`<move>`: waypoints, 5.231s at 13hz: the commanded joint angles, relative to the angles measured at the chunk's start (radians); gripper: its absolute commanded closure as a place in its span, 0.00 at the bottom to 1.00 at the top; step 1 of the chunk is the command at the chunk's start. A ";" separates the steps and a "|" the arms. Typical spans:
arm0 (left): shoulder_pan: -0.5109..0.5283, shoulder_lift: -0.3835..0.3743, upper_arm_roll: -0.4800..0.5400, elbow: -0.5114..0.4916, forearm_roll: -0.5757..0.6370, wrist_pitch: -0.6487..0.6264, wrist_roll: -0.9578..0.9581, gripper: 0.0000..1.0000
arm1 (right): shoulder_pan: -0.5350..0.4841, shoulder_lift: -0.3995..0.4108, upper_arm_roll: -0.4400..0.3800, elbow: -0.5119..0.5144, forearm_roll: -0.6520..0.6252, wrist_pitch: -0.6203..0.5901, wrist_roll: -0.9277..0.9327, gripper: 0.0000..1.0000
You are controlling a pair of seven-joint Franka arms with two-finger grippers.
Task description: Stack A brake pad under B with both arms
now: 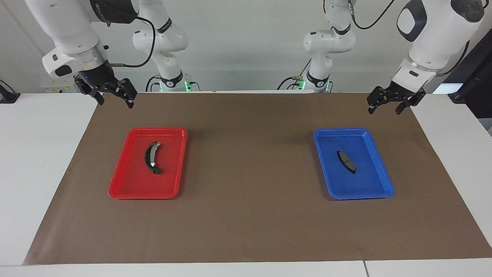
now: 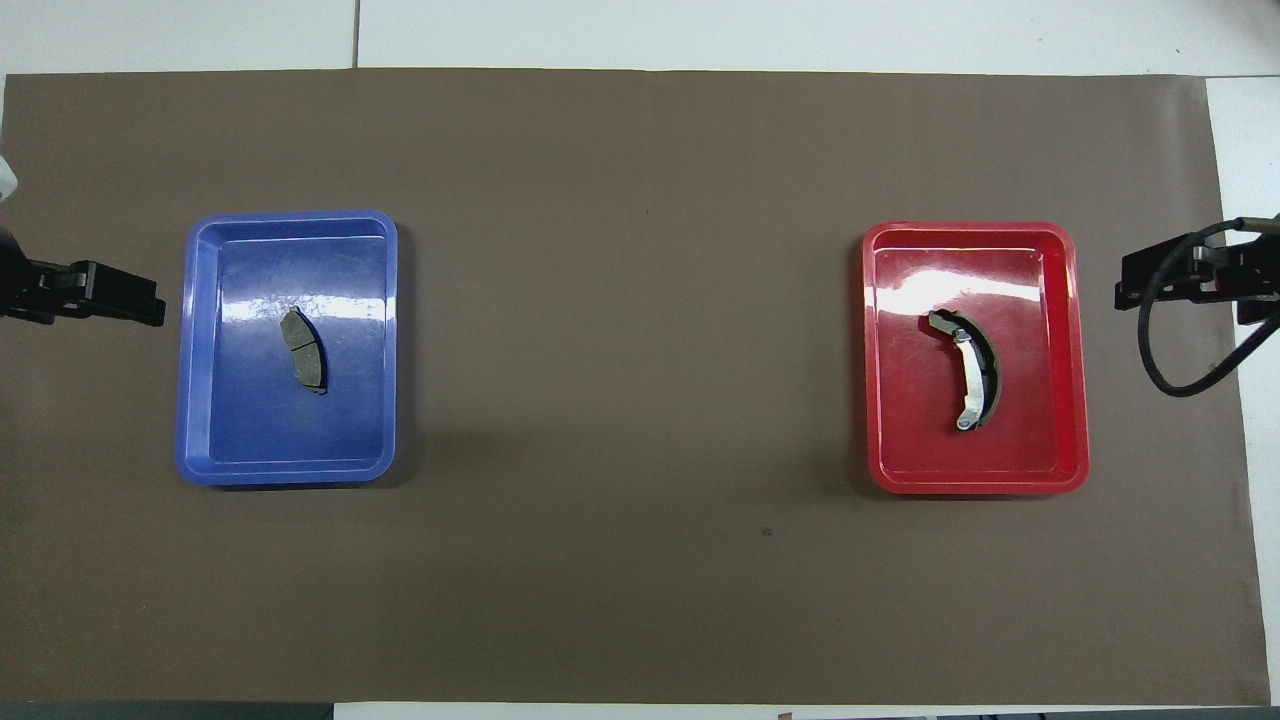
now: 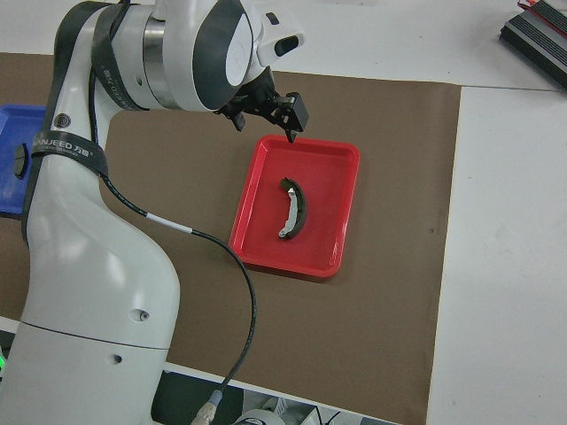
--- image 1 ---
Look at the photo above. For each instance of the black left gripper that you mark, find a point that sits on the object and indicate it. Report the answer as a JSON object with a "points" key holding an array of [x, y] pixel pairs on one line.
{"points": [[403, 93]]}

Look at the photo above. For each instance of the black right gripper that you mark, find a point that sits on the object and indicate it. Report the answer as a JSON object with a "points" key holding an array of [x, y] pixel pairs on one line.
{"points": [[98, 75]]}

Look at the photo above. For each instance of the dark grey brake pad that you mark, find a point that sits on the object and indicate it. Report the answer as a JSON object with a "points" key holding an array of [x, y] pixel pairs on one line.
{"points": [[347, 162]]}

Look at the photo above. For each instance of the curved dark brake shoe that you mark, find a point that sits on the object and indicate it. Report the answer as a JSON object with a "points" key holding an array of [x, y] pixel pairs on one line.
{"points": [[152, 156]]}

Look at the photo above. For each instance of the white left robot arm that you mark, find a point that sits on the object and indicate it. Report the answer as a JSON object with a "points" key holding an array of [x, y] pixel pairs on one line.
{"points": [[434, 38]]}

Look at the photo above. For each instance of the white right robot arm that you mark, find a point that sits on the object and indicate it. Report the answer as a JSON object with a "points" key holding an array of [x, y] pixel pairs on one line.
{"points": [[65, 23]]}

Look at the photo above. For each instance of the white power strip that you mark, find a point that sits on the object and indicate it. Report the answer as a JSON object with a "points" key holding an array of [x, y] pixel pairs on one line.
{"points": [[54, 87]]}

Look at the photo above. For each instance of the blue plastic tray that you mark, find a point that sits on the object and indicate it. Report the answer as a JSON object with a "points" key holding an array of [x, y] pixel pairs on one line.
{"points": [[365, 181]]}

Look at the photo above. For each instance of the red plastic tray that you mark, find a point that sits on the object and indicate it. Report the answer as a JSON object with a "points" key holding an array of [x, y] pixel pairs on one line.
{"points": [[134, 177]]}

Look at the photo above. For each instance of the black monitor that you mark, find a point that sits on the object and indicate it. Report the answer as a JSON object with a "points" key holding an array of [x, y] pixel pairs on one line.
{"points": [[480, 84]]}

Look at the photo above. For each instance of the black table clamp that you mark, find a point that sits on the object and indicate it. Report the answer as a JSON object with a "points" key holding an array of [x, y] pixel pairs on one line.
{"points": [[7, 96]]}

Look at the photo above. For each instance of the brown table mat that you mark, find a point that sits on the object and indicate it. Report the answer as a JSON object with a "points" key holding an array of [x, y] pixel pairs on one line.
{"points": [[250, 215]]}

